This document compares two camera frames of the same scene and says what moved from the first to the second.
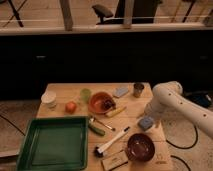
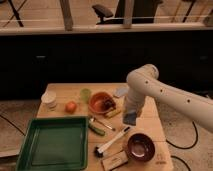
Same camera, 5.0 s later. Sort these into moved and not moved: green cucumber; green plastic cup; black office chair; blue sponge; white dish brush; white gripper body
Moved: white gripper body; blue sponge
Not moved: green plastic cup; green cucumber; white dish brush; black office chair
